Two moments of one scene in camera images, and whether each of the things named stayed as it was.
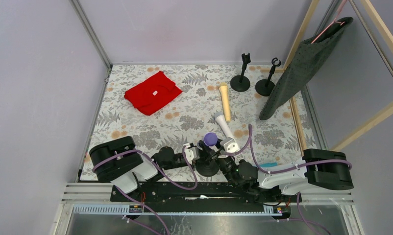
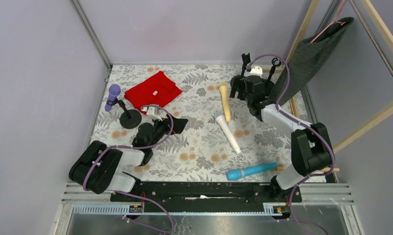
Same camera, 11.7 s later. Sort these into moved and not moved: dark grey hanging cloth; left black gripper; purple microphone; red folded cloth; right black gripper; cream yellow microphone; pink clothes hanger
Moved: purple microphone; right black gripper; left black gripper
Not moved: cream yellow microphone; dark grey hanging cloth; pink clothes hanger; red folded cloth
